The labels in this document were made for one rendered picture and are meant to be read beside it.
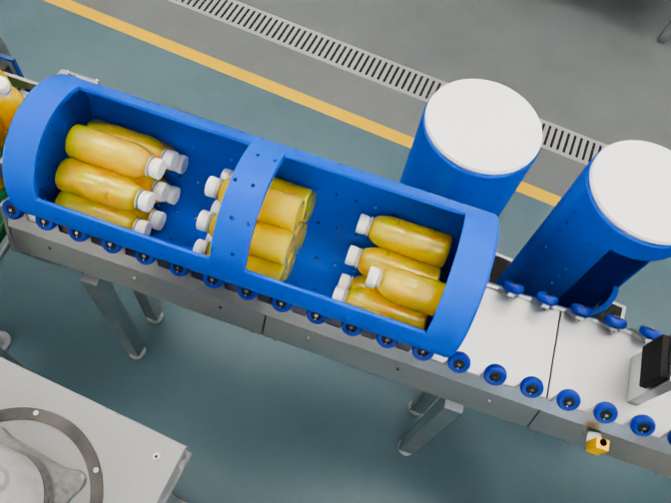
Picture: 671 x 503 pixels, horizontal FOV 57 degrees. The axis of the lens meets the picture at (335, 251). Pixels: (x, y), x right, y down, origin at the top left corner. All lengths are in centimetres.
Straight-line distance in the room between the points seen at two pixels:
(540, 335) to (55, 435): 95
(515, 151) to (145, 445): 98
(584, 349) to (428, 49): 204
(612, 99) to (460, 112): 186
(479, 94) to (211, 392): 132
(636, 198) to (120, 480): 118
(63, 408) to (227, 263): 35
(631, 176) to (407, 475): 120
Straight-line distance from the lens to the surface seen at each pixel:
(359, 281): 122
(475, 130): 148
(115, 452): 109
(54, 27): 325
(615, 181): 153
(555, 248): 164
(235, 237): 107
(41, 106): 123
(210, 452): 216
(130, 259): 137
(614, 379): 143
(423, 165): 149
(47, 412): 113
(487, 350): 134
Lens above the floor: 212
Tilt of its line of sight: 62 degrees down
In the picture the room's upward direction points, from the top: 12 degrees clockwise
